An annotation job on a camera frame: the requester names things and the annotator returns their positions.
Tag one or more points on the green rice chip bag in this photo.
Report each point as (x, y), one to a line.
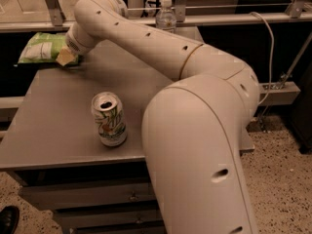
(44, 48)

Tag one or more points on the bottom grey drawer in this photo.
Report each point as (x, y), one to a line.
(156, 227)

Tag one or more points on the black shoe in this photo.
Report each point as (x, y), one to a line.
(9, 220)

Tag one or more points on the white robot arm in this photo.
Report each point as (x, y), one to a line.
(192, 130)

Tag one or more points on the clear plastic water bottle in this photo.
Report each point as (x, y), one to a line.
(165, 18)

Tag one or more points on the grey drawer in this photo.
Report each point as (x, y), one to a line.
(156, 227)
(88, 194)
(77, 220)

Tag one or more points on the white green 7up can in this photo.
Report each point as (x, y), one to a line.
(108, 113)

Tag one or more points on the middle grey drawer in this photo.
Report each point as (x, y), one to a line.
(77, 220)

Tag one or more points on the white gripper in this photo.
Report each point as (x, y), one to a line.
(73, 45)

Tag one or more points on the grey drawer cabinet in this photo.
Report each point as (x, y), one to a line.
(55, 127)

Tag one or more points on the top grey drawer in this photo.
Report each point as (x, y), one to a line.
(88, 194)

